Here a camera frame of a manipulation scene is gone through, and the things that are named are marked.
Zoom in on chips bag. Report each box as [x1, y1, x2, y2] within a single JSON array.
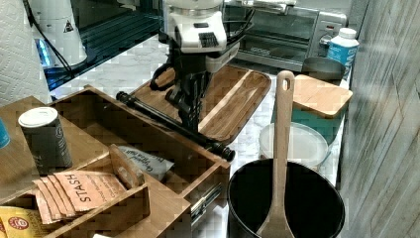
[[118, 146, 174, 181]]

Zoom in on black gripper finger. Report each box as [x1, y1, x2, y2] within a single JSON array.
[[190, 73, 211, 132], [165, 87, 198, 129]]

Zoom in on wooden serving tray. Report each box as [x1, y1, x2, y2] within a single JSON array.
[[132, 64, 271, 145]]

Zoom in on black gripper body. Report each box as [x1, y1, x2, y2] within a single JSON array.
[[150, 49, 207, 101]]

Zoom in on paper towel roll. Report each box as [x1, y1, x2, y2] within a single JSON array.
[[0, 0, 52, 106]]

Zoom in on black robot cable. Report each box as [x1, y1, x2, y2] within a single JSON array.
[[22, 0, 75, 75]]

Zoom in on black utensil holder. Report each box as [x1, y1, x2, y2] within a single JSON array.
[[227, 159, 346, 238]]

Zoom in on grey spice shaker white cap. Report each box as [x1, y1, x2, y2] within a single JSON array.
[[18, 106, 72, 176]]

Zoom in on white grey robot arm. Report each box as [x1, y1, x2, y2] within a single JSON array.
[[150, 0, 255, 132]]

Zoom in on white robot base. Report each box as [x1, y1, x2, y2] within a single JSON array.
[[29, 0, 87, 68]]

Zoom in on stash tea packets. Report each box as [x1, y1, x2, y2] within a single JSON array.
[[34, 171, 126, 224]]

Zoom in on yellow tea box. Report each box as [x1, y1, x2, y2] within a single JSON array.
[[0, 206, 52, 238]]

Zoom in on teal canister wooden lid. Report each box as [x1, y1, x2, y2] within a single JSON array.
[[271, 70, 353, 145]]

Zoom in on silver toaster oven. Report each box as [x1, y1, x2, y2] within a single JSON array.
[[236, 0, 348, 71]]

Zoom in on wooden spatula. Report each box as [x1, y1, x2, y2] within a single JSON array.
[[258, 70, 294, 238]]

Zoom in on clear plastic lidded container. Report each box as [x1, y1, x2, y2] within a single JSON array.
[[259, 122, 329, 171]]

